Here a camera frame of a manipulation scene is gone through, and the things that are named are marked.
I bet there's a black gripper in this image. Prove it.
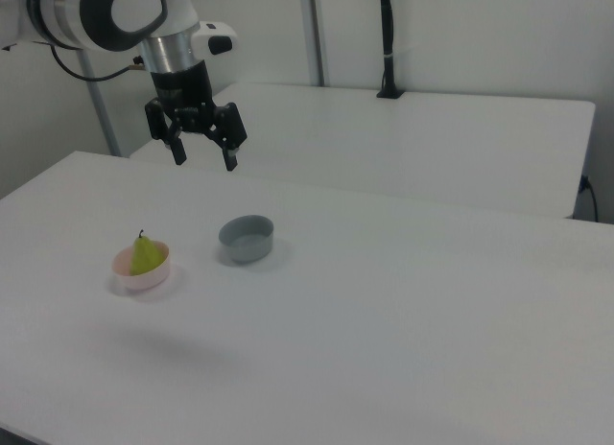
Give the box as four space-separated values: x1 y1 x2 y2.
143 59 249 173

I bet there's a yellow-green pear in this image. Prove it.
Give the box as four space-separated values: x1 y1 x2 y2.
129 229 164 276

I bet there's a grey plastic bowl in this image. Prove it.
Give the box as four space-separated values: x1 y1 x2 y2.
218 215 275 266

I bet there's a pink plastic bowl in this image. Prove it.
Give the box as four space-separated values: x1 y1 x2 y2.
112 241 173 293

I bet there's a white side table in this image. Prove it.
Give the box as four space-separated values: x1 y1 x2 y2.
129 82 597 220

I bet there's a grey metal partition post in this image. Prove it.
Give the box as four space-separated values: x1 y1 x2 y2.
297 0 332 87
76 49 122 157

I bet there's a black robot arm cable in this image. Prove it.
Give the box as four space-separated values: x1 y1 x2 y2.
49 45 145 82

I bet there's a black camera pole with base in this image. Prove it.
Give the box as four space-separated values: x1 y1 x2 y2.
375 0 405 100

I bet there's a black power cable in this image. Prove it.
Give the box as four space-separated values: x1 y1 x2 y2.
579 174 601 222

